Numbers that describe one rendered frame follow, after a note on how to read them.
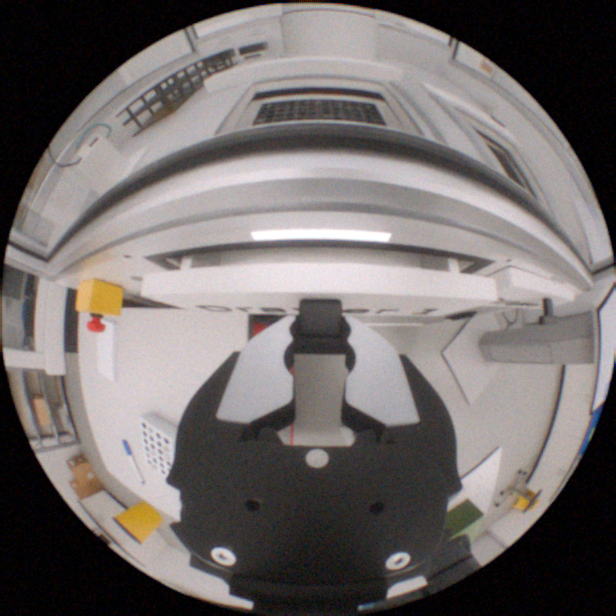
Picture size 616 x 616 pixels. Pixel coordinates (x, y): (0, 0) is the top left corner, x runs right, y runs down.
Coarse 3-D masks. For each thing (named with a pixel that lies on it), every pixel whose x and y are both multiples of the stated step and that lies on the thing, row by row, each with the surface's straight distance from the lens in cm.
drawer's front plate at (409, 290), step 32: (160, 288) 17; (192, 288) 15; (224, 288) 13; (256, 288) 13; (288, 288) 12; (320, 288) 12; (352, 288) 12; (384, 288) 13; (416, 288) 14; (448, 288) 15; (480, 288) 17
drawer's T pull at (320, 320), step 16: (304, 304) 14; (320, 304) 14; (336, 304) 14; (304, 320) 14; (320, 320) 14; (336, 320) 14; (304, 336) 14; (320, 336) 14; (336, 336) 14; (304, 352) 13; (320, 352) 13; (336, 352) 13
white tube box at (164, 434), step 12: (144, 420) 42; (156, 420) 42; (144, 432) 44; (156, 432) 41; (168, 432) 39; (144, 444) 46; (156, 444) 42; (168, 444) 39; (144, 456) 49; (156, 456) 45; (168, 468) 45
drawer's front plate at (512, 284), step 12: (492, 276) 23; (504, 276) 22; (516, 276) 22; (528, 276) 25; (504, 288) 22; (516, 288) 23; (528, 288) 24; (540, 288) 27; (552, 288) 32; (564, 288) 39; (504, 300) 30; (516, 300) 31; (528, 300) 33; (540, 300) 36; (552, 300) 39; (564, 300) 43
